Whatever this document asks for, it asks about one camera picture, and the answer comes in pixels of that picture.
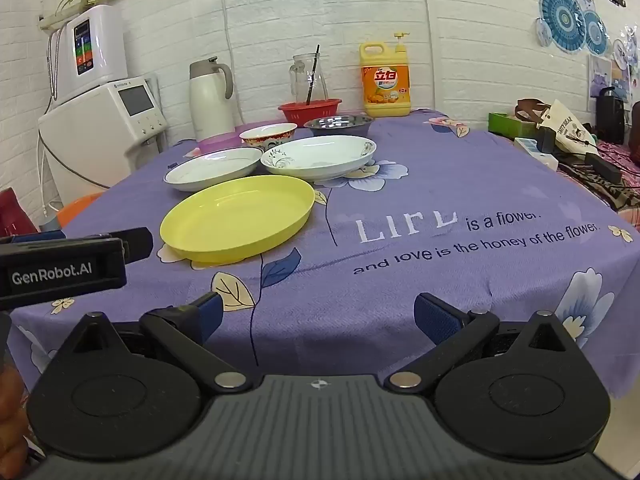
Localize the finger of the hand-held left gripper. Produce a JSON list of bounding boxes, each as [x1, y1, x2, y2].
[[10, 227, 154, 263]]

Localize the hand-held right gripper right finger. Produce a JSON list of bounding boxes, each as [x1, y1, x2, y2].
[[385, 292, 571, 393]]

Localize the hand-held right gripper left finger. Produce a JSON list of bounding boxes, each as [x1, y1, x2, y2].
[[65, 291, 253, 392]]

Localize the yellow plastic plate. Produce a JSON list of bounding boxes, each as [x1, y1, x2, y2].
[[159, 175, 316, 264]]

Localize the plain white plate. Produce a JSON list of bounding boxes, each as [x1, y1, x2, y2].
[[164, 147, 264, 192]]

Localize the red-patterned ceramic bowl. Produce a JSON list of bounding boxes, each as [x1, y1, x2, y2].
[[239, 123, 299, 152]]

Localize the white floral-rim deep plate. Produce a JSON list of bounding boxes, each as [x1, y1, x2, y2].
[[260, 135, 377, 183]]

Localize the stainless steel bowl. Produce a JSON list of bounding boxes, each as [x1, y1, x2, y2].
[[303, 114, 375, 139]]

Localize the person's left hand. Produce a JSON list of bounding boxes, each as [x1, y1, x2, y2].
[[0, 362, 29, 471]]

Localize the orange plastic stool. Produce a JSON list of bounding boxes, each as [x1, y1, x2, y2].
[[56, 192, 109, 229]]

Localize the white water dispenser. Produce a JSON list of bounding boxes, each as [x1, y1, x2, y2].
[[38, 76, 169, 207]]

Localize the purple floral tablecloth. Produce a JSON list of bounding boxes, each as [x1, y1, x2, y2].
[[9, 107, 640, 402]]

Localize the purple plastic bowl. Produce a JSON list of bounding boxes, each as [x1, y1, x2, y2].
[[198, 132, 246, 154]]

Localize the white thermos jug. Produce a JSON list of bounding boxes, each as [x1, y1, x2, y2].
[[188, 56, 236, 144]]

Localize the white power strip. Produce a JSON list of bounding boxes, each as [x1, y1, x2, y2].
[[513, 137, 559, 171]]

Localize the green box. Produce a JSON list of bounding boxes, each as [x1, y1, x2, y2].
[[488, 112, 537, 142]]

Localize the red plastic basket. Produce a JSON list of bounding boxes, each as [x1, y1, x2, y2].
[[278, 98, 343, 125]]

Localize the black rectangular box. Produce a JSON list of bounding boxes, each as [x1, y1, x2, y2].
[[584, 152, 624, 184]]

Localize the white printed tote bag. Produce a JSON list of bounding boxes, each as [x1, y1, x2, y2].
[[537, 99, 599, 162]]

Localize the brown bag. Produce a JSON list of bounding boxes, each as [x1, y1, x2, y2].
[[514, 98, 552, 122]]

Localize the clear glass pitcher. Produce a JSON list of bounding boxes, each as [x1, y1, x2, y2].
[[287, 53, 330, 106]]

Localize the black stirring stick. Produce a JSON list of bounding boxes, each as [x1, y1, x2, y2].
[[305, 44, 321, 106]]

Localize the yellow detergent bottle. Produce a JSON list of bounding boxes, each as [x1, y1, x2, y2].
[[359, 32, 412, 118]]

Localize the black kettle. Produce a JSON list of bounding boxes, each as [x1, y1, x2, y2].
[[594, 86, 627, 146]]

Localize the blue paper fan decoration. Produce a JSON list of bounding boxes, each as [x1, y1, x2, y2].
[[536, 0, 612, 57]]

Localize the white wall water purifier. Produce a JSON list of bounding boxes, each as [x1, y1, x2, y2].
[[48, 4, 129, 107]]

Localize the white wall cable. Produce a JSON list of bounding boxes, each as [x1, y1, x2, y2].
[[217, 0, 251, 127]]

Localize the wall pictures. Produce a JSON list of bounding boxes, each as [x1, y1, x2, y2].
[[588, 27, 640, 107]]

